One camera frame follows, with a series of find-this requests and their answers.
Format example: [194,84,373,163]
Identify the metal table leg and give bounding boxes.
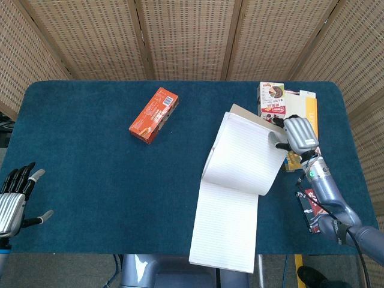
[256,254,266,288]

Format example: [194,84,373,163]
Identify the white red chocolate snack box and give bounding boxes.
[257,81,286,124]

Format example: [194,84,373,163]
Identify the blue grey robot torso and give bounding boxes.
[119,254,250,288]

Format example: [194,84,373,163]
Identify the orange biscuit box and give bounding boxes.
[128,87,179,145]

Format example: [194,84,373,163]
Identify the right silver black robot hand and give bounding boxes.
[271,114,320,157]

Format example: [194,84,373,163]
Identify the woven wooden folding screen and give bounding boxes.
[0,0,384,211]

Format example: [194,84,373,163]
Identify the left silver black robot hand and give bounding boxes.
[0,161,55,239]

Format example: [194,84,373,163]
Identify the white spiral notepad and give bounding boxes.
[188,103,290,274]

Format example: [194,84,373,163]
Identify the blue orange illustrated box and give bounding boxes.
[281,151,305,173]

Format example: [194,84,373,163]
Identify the black red palace print box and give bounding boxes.
[295,188,323,234]

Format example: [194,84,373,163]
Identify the dark equipment behind screen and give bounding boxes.
[0,112,16,148]

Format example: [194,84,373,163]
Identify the blue table cloth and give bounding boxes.
[0,80,379,256]

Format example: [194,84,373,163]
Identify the white yellow booklet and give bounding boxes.
[283,89,319,142]

